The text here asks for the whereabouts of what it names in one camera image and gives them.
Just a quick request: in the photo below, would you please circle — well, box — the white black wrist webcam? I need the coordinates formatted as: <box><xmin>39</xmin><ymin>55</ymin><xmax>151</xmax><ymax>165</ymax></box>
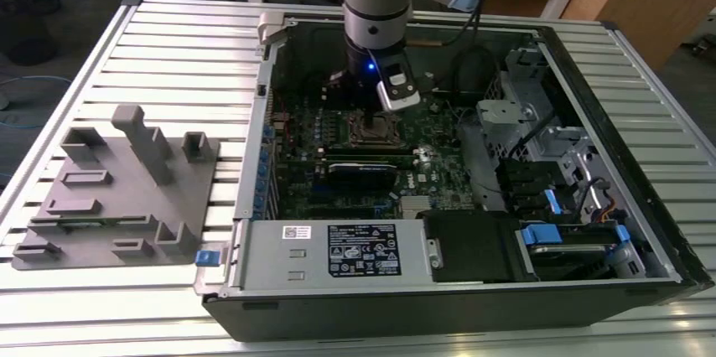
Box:
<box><xmin>376</xmin><ymin>61</ymin><xmax>422</xmax><ymax>113</ymax></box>

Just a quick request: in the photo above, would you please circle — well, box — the silver drive cage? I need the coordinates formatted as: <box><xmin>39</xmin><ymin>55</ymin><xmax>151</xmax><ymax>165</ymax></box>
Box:
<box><xmin>475</xmin><ymin>70</ymin><xmax>561</xmax><ymax>157</ymax></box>

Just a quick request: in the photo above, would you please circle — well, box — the black looped cable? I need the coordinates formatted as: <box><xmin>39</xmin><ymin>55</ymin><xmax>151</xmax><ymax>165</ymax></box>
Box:
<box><xmin>452</xmin><ymin>44</ymin><xmax>500</xmax><ymax>96</ymax></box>

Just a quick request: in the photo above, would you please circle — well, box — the green RAM stick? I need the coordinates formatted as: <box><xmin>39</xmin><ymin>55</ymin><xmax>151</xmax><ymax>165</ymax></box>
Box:
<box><xmin>55</xmin><ymin>217</ymin><xmax>107</xmax><ymax>230</ymax></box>

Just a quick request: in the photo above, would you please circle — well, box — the green motherboard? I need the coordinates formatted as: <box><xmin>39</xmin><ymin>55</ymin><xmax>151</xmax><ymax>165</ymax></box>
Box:
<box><xmin>266</xmin><ymin>82</ymin><xmax>485</xmax><ymax>222</ymax></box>

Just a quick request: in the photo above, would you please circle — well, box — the silver chipset heatsink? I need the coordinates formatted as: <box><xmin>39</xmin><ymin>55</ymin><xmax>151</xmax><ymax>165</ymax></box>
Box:
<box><xmin>398</xmin><ymin>194</ymin><xmax>437</xmax><ymax>212</ymax></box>

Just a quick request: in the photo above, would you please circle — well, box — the black graphics card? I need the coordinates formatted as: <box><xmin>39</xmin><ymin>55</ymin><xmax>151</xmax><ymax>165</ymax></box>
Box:
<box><xmin>326</xmin><ymin>161</ymin><xmax>400</xmax><ymax>195</ymax></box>

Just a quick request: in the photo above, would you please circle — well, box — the gray plastic case handle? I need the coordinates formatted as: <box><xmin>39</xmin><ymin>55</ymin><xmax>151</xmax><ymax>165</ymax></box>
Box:
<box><xmin>255</xmin><ymin>12</ymin><xmax>288</xmax><ymax>47</ymax></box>

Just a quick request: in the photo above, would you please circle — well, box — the blue floor cable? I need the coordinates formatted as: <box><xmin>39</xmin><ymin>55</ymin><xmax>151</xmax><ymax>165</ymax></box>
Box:
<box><xmin>0</xmin><ymin>75</ymin><xmax>74</xmax><ymax>128</ymax></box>

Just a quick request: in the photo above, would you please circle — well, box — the black office chair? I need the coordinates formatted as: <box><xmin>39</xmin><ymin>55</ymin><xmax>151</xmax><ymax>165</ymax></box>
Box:
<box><xmin>0</xmin><ymin>0</ymin><xmax>63</xmax><ymax>67</ymax></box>

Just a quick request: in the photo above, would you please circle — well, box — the CPU socket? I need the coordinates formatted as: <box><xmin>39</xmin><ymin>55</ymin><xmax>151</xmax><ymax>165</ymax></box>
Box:
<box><xmin>344</xmin><ymin>109</ymin><xmax>408</xmax><ymax>148</ymax></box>

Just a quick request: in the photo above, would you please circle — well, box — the silver power supply unit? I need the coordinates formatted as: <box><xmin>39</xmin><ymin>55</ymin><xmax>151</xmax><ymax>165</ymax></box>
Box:
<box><xmin>222</xmin><ymin>218</ymin><xmax>446</xmax><ymax>291</ymax></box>

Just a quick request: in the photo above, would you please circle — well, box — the coloured wire bundle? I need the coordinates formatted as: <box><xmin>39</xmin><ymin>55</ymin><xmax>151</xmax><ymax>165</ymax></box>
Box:
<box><xmin>593</xmin><ymin>201</ymin><xmax>623</xmax><ymax>224</ymax></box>

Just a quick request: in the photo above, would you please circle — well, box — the blue disk carrier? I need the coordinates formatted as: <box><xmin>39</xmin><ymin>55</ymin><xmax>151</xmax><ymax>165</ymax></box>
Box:
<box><xmin>519</xmin><ymin>225</ymin><xmax>564</xmax><ymax>246</ymax></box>

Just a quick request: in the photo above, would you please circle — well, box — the gray parts rack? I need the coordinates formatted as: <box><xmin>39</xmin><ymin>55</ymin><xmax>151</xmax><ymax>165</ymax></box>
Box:
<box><xmin>10</xmin><ymin>104</ymin><xmax>225</xmax><ymax>271</ymax></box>

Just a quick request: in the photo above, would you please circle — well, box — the black PC case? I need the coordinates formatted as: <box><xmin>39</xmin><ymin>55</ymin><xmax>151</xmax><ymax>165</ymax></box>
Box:
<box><xmin>193</xmin><ymin>11</ymin><xmax>716</xmax><ymax>344</ymax></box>

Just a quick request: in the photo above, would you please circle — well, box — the silver hard disk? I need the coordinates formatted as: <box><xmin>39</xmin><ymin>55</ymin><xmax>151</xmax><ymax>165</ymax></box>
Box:
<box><xmin>528</xmin><ymin>243</ymin><xmax>611</xmax><ymax>258</ymax></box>

